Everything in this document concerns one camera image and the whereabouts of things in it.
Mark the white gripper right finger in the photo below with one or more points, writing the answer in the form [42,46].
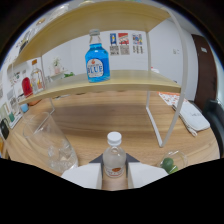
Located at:
[145,174]

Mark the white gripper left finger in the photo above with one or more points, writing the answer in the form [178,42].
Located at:
[83,175]

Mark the glass jar of limes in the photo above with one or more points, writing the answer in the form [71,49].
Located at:
[170,163]

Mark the clear rum bottle white cap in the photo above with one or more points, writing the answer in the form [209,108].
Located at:
[114,158]

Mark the light blue cup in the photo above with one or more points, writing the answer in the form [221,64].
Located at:
[24,108]

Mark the clear glass with ice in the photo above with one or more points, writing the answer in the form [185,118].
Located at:
[50,143]

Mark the white fabric pouch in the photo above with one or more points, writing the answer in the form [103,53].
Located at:
[193,116]

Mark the orange printed leaflet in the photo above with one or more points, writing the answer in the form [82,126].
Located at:
[170,98]

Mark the black sofa chair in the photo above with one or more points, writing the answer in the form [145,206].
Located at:
[216,125]

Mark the black handbag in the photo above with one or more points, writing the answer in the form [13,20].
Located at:
[4,129]

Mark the clear bottle orange cap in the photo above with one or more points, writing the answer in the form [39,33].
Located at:
[37,81]

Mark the red liquid bottle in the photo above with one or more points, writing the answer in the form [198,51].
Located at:
[26,87]

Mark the blue liquor bottle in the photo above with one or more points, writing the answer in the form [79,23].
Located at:
[97,63]

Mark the brown wooden door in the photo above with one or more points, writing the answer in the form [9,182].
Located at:
[203,73]

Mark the red wall poster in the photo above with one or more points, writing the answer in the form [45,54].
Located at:
[124,42]

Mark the blue wall poster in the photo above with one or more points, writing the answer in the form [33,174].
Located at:
[113,42]

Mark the white frame wooden shelf rack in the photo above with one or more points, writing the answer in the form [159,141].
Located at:
[100,16]

